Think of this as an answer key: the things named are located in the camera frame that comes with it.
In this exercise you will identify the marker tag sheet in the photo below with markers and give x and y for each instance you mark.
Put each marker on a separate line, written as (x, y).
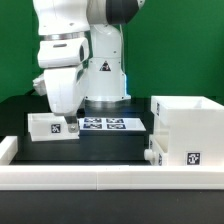
(111, 124)

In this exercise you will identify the white fence wall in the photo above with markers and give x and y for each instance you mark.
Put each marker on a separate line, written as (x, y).
(47, 177)

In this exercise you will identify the white front drawer box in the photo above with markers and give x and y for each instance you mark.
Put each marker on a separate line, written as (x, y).
(157, 152)

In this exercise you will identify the white drawer cabinet frame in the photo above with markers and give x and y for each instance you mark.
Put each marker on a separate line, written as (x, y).
(195, 129)

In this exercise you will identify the white drawer box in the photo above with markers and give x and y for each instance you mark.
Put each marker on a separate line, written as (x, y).
(157, 152)
(48, 127)

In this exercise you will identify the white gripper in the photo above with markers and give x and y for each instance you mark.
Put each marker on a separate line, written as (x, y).
(65, 89)

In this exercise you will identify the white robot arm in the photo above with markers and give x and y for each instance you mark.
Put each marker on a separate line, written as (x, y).
(81, 53)

